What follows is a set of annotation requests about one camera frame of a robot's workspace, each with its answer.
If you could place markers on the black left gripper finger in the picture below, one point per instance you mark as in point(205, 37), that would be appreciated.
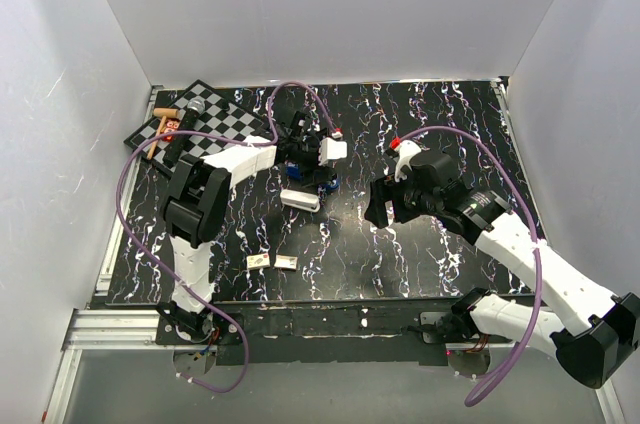
point(326, 178)
point(296, 170)

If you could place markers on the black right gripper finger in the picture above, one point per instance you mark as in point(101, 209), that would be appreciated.
point(379, 196)
point(398, 206)

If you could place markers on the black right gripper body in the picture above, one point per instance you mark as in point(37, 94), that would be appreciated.
point(418, 202)

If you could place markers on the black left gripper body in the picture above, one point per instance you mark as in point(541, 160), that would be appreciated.
point(306, 151)

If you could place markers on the blue stapler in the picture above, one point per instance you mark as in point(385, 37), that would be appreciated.
point(309, 181)

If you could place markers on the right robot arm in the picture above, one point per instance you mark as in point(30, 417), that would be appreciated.
point(587, 328)

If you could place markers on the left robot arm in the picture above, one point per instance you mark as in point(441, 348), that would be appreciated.
point(197, 199)

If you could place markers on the white stapler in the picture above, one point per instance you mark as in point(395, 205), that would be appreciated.
point(300, 200)

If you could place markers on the black white chessboard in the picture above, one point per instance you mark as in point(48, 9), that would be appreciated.
point(221, 116)

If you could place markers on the right staple box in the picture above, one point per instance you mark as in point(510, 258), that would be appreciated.
point(284, 262)

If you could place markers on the staple box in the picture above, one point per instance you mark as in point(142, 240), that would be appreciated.
point(284, 262)
point(258, 261)

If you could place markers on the left staple box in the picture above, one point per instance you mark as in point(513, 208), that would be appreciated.
point(258, 261)

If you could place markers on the black microphone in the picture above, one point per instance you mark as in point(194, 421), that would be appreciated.
point(193, 110)

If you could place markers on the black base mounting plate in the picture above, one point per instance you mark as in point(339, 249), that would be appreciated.
point(344, 331)

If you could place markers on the red toy block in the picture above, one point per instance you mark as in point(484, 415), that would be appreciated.
point(169, 126)

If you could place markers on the wooden mallet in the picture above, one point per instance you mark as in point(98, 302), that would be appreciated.
point(163, 114)

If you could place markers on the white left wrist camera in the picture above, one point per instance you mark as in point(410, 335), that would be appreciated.
point(331, 150)

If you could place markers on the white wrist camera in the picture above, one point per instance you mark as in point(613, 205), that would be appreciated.
point(331, 150)
point(403, 151)

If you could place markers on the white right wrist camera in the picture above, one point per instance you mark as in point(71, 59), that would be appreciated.
point(403, 151)

